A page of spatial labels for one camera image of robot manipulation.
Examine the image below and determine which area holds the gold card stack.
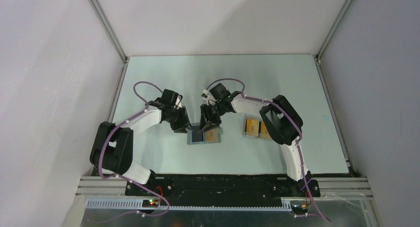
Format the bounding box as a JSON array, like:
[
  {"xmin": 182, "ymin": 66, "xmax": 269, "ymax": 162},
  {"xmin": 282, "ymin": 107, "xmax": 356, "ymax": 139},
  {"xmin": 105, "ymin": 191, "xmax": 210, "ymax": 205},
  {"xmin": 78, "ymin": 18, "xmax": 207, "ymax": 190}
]
[{"xmin": 260, "ymin": 121, "xmax": 272, "ymax": 140}]

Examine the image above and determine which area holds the aluminium frame post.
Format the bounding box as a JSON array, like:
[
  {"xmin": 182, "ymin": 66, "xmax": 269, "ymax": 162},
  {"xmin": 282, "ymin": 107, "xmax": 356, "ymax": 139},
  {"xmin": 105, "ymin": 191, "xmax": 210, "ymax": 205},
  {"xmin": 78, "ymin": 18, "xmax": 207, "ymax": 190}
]
[
  {"xmin": 315, "ymin": 0, "xmax": 354, "ymax": 65},
  {"xmin": 88, "ymin": 0, "xmax": 128, "ymax": 63}
]

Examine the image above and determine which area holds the gold credit card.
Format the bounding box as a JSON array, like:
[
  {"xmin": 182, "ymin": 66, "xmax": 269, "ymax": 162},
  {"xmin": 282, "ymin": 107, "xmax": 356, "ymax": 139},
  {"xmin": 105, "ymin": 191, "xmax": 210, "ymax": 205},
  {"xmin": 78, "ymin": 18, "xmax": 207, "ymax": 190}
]
[{"xmin": 204, "ymin": 128, "xmax": 219, "ymax": 143}]

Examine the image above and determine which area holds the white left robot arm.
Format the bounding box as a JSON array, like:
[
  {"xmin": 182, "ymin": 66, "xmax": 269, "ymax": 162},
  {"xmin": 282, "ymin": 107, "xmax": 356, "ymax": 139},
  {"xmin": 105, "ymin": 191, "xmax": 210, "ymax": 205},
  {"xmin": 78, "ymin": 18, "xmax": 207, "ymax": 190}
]
[{"xmin": 89, "ymin": 89, "xmax": 192, "ymax": 196}]

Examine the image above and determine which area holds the right aluminium frame post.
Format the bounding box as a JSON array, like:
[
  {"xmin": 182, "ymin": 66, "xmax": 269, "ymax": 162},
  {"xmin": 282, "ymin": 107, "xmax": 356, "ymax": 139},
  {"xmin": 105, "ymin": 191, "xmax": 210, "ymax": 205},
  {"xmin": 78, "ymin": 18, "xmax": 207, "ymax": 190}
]
[{"xmin": 315, "ymin": 0, "xmax": 354, "ymax": 65}]

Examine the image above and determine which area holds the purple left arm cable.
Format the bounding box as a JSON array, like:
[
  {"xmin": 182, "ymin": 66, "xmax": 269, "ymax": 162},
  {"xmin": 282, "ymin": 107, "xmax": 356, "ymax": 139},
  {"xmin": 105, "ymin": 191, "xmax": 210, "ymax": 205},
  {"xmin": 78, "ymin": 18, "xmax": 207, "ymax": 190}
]
[{"xmin": 99, "ymin": 81, "xmax": 171, "ymax": 218}]

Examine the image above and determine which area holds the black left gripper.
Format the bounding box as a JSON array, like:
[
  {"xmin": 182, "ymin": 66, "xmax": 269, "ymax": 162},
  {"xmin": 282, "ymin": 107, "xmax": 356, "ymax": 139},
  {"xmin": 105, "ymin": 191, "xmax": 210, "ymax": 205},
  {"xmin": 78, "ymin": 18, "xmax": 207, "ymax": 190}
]
[{"xmin": 165, "ymin": 106, "xmax": 193, "ymax": 134}]

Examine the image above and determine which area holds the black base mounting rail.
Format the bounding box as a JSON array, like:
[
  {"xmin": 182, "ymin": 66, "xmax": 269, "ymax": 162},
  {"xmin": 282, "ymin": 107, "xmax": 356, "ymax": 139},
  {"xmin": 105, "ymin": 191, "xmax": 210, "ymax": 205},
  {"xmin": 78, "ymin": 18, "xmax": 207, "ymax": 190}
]
[{"xmin": 125, "ymin": 174, "xmax": 320, "ymax": 207}]

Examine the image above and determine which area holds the white slotted cable duct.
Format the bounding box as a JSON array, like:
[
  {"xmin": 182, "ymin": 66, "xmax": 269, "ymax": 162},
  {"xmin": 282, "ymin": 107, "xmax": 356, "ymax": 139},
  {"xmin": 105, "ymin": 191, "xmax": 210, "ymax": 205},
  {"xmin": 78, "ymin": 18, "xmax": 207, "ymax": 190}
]
[{"xmin": 86, "ymin": 198, "xmax": 292, "ymax": 212}]

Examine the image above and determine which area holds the left aluminium frame post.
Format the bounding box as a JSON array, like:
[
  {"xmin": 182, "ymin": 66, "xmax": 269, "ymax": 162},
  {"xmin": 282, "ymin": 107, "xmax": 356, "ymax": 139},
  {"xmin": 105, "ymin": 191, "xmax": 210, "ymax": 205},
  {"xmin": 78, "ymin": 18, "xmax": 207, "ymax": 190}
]
[{"xmin": 88, "ymin": 0, "xmax": 128, "ymax": 63}]

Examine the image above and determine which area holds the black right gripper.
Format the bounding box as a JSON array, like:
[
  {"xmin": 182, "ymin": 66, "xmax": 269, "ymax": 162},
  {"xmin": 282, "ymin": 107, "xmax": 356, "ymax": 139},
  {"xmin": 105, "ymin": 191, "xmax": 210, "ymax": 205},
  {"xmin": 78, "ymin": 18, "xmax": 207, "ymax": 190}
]
[{"xmin": 198, "ymin": 101, "xmax": 225, "ymax": 133}]

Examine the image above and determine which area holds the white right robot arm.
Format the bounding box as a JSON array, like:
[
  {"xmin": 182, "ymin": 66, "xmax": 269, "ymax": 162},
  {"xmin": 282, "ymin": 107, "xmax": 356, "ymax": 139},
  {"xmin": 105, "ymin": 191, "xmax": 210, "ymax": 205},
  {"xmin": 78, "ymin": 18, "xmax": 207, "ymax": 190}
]
[{"xmin": 199, "ymin": 83, "xmax": 311, "ymax": 196}]

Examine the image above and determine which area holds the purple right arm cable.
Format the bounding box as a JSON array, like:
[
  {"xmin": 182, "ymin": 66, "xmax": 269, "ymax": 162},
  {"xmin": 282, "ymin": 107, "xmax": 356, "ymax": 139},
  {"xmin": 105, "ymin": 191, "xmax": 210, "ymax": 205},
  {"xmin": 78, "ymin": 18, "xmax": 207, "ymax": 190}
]
[{"xmin": 205, "ymin": 78, "xmax": 331, "ymax": 223}]

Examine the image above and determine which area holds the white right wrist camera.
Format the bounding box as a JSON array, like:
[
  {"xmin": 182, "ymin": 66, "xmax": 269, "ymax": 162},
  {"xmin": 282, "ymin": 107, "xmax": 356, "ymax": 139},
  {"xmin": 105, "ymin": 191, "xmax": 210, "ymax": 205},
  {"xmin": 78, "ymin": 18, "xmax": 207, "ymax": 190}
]
[{"xmin": 201, "ymin": 89, "xmax": 211, "ymax": 99}]

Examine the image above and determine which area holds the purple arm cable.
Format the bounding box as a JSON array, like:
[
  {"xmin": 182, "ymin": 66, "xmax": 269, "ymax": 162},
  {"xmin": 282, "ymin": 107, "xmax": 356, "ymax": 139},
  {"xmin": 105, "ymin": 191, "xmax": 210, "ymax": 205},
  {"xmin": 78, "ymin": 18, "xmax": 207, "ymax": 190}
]
[
  {"xmin": 205, "ymin": 78, "xmax": 331, "ymax": 223},
  {"xmin": 99, "ymin": 81, "xmax": 171, "ymax": 218}
]

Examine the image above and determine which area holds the clear plastic card box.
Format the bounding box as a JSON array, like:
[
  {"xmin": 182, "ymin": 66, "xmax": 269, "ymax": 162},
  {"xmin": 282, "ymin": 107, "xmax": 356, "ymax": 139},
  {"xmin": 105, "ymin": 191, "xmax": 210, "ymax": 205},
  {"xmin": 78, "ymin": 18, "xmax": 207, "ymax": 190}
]
[{"xmin": 243, "ymin": 114, "xmax": 272, "ymax": 140}]

